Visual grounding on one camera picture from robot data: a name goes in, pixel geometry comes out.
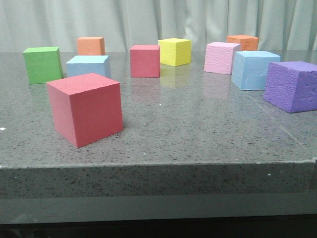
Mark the light blue cube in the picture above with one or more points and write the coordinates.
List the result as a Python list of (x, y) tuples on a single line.
[(79, 65), (250, 69)]

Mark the small red foam cube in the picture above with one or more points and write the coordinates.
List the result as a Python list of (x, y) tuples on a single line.
[(145, 61)]

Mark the yellow foam cube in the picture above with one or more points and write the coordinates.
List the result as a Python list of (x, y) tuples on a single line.
[(175, 51)]

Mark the large red foam cube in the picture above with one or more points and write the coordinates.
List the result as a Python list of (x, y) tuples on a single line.
[(85, 108)]

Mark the pink foam cube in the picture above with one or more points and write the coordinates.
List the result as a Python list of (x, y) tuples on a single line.
[(219, 57)]

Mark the orange foam cube left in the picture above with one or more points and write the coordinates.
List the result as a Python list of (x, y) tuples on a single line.
[(91, 46)]

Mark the orange foam cube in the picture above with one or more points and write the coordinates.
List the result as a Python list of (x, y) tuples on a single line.
[(247, 43), (91, 46)]

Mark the orange foam cube right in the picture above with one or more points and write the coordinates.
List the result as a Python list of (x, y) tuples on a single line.
[(247, 43)]

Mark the green foam cube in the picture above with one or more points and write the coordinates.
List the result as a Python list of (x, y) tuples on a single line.
[(43, 64)]

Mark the purple foam cube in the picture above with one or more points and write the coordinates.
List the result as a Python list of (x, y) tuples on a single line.
[(292, 86)]

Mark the grey-green curtain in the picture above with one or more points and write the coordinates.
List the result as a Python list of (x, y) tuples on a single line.
[(279, 24)]

